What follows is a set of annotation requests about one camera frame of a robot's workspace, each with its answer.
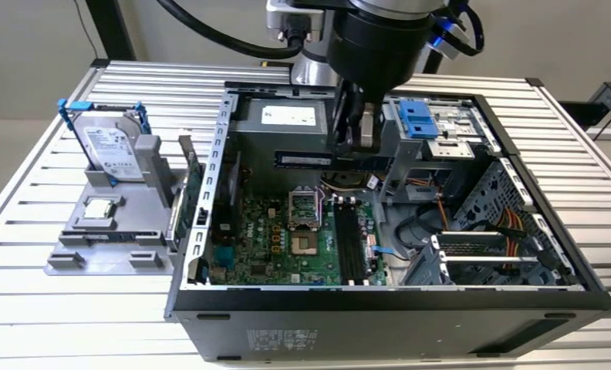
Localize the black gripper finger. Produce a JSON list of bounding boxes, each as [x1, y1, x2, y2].
[[326, 78, 362, 158], [353, 91, 390, 160]]

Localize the blue plastic drive latch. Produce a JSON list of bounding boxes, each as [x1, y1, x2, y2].
[[397, 99, 437, 139]]

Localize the grey metal drive cage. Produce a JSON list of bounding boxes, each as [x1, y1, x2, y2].
[[373, 98, 498, 204]]

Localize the grey power supply unit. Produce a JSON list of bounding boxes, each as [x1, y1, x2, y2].
[[231, 98, 333, 193]]

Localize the black round fan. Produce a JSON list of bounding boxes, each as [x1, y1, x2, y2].
[[329, 170, 375, 190]]

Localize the thin metal locking lever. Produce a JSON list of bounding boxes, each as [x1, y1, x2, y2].
[[317, 191, 329, 229]]

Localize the metal socket cover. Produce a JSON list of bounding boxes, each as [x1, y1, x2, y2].
[[287, 186, 322, 229]]

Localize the CPU socket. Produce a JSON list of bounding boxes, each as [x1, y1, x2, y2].
[[290, 230, 322, 257]]

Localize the green graphics card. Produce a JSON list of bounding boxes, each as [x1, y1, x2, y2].
[[164, 133, 209, 251]]

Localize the green motherboard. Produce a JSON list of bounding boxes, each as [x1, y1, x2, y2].
[[205, 194, 393, 287]]

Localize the grey metal disk bay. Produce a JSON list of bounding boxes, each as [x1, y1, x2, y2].
[[402, 230, 550, 287]]

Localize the blue expansion slot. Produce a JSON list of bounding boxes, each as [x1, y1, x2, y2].
[[214, 247, 237, 267]]

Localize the grey parts rack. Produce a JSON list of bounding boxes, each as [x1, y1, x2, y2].
[[46, 134, 191, 277]]

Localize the hard disk in blue carrier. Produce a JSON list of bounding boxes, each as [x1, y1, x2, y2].
[[56, 98, 154, 187]]

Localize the black open PC case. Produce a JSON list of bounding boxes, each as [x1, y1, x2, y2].
[[164, 80, 611, 363]]

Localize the silver CPU chip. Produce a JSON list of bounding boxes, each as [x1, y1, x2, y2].
[[82, 199, 118, 219]]

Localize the black slanted post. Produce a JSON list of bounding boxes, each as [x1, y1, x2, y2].
[[421, 55, 445, 74]]

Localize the small silver wrist camera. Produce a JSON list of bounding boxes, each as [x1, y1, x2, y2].
[[429, 15, 466, 62]]

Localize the silver wrist camera black mount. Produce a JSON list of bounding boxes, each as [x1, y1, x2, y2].
[[266, 0, 329, 42]]

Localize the blue camera cable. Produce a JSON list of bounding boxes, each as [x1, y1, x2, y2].
[[431, 0, 488, 57]]

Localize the single orange wire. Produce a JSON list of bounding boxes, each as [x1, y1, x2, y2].
[[435, 191, 452, 233]]

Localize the black looped wire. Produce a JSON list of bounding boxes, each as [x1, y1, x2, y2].
[[394, 203, 443, 255]]

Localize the orange red yellow wire bundle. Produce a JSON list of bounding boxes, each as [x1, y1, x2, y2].
[[494, 209, 528, 258]]

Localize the black upright post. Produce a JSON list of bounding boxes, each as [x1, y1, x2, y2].
[[82, 0, 138, 62]]

